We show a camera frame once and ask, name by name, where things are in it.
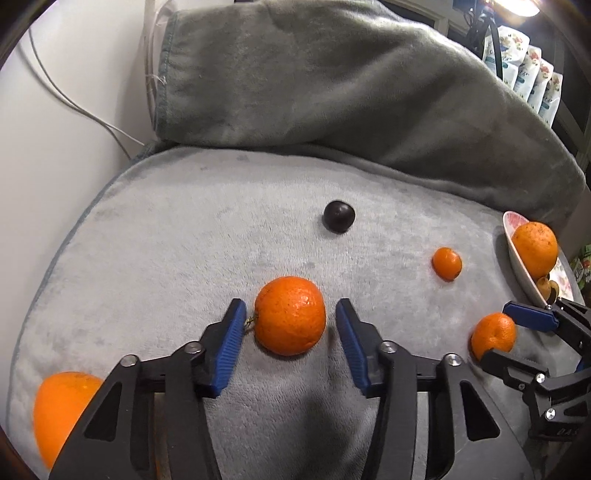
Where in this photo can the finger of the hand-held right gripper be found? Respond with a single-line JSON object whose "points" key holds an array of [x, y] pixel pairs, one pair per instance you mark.
{"points": [[531, 316], [508, 367]]}

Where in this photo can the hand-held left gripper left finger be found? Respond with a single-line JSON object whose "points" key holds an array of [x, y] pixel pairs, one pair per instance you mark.
{"points": [[228, 346]]}

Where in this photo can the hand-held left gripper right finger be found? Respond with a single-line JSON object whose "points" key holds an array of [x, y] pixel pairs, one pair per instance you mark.
{"points": [[353, 344]]}

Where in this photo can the brown longan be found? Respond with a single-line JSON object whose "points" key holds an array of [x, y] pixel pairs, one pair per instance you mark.
{"points": [[549, 288]]}

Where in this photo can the medium orange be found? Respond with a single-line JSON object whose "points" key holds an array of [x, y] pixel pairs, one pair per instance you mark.
{"points": [[290, 315], [493, 335]]}

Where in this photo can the floral rim white plate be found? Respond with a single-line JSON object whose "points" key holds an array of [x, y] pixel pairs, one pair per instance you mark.
{"points": [[519, 261]]}

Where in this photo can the large speckled orange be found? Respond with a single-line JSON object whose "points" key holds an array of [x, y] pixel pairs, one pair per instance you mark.
{"points": [[535, 249]]}

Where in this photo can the green snack bag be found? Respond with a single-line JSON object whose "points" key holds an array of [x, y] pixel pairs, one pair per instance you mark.
{"points": [[582, 267]]}

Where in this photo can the small orange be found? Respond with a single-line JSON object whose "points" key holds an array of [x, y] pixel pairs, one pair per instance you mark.
{"points": [[447, 263]]}

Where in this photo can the flat grey fleece mat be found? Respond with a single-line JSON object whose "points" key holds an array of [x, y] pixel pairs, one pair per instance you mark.
{"points": [[184, 240]]}

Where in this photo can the dark purple plum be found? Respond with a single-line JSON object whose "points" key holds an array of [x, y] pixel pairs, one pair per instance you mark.
{"points": [[338, 215]]}

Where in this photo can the floral white standing pouch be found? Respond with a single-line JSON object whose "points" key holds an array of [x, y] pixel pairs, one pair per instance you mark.
{"points": [[528, 74], [542, 87], [551, 101], [508, 50]]}

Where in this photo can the draped grey fleece blanket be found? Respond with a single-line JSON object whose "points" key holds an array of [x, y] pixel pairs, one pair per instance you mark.
{"points": [[323, 83]]}

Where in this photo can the black tripod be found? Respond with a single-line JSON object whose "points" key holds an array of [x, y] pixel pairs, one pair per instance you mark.
{"points": [[495, 46]]}

